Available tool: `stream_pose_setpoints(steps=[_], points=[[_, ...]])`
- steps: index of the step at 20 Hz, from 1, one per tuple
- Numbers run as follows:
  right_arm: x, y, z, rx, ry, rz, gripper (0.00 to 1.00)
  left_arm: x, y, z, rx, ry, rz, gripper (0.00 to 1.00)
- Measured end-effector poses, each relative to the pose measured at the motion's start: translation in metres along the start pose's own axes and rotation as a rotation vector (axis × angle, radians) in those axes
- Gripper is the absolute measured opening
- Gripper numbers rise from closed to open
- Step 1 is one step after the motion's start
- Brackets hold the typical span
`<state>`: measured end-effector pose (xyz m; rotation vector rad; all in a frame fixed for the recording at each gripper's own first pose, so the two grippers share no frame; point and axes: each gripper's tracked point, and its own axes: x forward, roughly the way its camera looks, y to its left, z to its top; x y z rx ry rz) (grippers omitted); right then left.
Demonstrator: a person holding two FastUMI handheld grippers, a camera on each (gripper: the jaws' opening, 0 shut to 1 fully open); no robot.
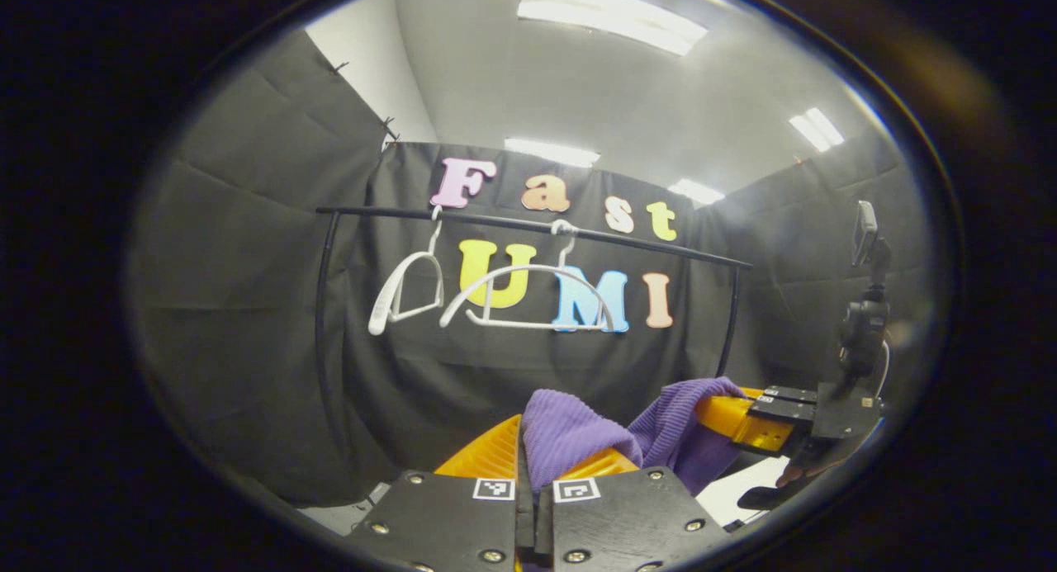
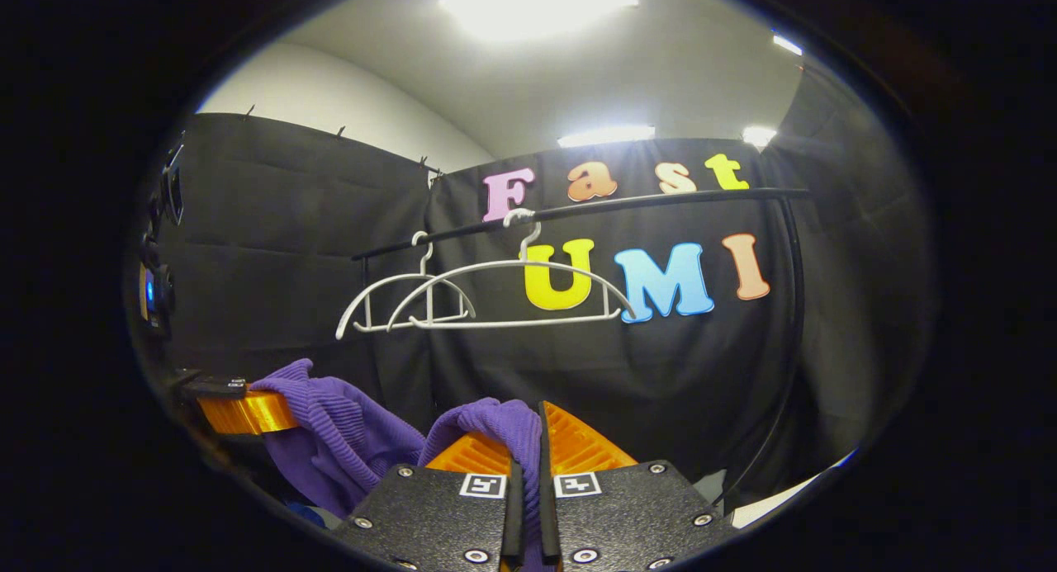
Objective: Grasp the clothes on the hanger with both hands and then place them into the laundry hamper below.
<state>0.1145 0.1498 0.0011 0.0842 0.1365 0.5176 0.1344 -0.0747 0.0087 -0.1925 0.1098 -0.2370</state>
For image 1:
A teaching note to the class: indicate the white clothes hanger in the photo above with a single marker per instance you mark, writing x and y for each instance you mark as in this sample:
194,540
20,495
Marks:
528,267
378,316

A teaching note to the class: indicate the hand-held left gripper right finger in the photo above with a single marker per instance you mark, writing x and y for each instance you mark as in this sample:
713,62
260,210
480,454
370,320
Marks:
628,522

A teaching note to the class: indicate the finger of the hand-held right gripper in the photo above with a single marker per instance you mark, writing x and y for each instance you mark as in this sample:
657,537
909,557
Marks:
784,394
735,419

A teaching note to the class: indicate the black clothes rack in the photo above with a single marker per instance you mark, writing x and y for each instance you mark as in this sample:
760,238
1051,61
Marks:
372,212

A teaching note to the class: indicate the white table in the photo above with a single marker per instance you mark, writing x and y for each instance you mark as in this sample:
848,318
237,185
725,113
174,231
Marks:
735,494

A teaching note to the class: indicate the large ceiling light panel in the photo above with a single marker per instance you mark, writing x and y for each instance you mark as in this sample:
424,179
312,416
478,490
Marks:
611,15

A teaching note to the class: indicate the black backdrop cloth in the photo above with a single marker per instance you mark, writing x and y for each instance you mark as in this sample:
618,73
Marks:
248,308

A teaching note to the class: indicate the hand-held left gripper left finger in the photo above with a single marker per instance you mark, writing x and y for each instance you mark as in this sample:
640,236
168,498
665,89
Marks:
446,522

